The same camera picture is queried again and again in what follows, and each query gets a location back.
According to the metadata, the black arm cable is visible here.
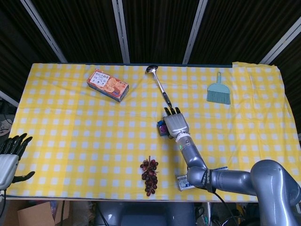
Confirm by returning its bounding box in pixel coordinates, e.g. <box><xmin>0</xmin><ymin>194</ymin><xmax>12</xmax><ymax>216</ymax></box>
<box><xmin>211</xmin><ymin>188</ymin><xmax>238</xmax><ymax>226</ymax></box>

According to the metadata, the brown cardboard box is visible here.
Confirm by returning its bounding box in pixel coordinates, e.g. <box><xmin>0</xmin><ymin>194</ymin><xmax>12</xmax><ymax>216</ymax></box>
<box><xmin>17</xmin><ymin>200</ymin><xmax>71</xmax><ymax>226</ymax></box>

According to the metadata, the yellow white checkered tablecloth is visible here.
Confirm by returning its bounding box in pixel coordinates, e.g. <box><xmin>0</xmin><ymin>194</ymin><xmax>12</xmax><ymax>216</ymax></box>
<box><xmin>7</xmin><ymin>61</ymin><xmax>301</xmax><ymax>202</ymax></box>

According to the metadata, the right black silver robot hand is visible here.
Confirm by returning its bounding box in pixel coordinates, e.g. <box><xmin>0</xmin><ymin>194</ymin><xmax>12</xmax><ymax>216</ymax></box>
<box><xmin>162</xmin><ymin>106</ymin><xmax>190</xmax><ymax>139</ymax></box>

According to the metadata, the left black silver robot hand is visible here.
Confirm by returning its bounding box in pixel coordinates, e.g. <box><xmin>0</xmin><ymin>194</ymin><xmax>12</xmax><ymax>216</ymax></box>
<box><xmin>0</xmin><ymin>133</ymin><xmax>36</xmax><ymax>190</ymax></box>

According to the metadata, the white window frame post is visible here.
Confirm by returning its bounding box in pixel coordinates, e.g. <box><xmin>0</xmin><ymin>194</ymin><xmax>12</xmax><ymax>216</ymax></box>
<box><xmin>20</xmin><ymin>0</ymin><xmax>68</xmax><ymax>63</ymax></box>
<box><xmin>0</xmin><ymin>90</ymin><xmax>19</xmax><ymax>108</ymax></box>
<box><xmin>182</xmin><ymin>0</ymin><xmax>209</xmax><ymax>65</ymax></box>
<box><xmin>111</xmin><ymin>0</ymin><xmax>131</xmax><ymax>64</ymax></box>
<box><xmin>260</xmin><ymin>16</ymin><xmax>301</xmax><ymax>65</ymax></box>

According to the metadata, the orange biscuit box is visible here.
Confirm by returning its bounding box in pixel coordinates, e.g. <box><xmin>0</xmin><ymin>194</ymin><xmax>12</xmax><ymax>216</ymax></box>
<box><xmin>86</xmin><ymin>68</ymin><xmax>130</xmax><ymax>103</ymax></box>

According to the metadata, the dark red grape bunch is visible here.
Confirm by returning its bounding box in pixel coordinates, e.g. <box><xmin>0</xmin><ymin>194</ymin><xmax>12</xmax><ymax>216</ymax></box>
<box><xmin>140</xmin><ymin>155</ymin><xmax>159</xmax><ymax>197</ymax></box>

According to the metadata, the blue white toothpaste box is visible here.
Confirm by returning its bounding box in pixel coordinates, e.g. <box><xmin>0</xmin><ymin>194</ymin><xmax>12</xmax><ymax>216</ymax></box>
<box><xmin>175</xmin><ymin>166</ymin><xmax>230</xmax><ymax>192</ymax></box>

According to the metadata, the teal hand broom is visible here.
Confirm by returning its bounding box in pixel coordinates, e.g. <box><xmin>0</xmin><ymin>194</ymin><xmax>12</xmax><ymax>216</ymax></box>
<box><xmin>206</xmin><ymin>72</ymin><xmax>231</xmax><ymax>105</ymax></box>

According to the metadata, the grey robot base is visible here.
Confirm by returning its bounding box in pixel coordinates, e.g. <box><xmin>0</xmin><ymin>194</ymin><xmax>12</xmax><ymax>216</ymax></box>
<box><xmin>96</xmin><ymin>202</ymin><xmax>196</xmax><ymax>226</ymax></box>

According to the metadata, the steel ladle black handle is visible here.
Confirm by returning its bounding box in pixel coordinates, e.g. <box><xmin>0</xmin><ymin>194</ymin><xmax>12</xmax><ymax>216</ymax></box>
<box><xmin>145</xmin><ymin>65</ymin><xmax>173</xmax><ymax>109</ymax></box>

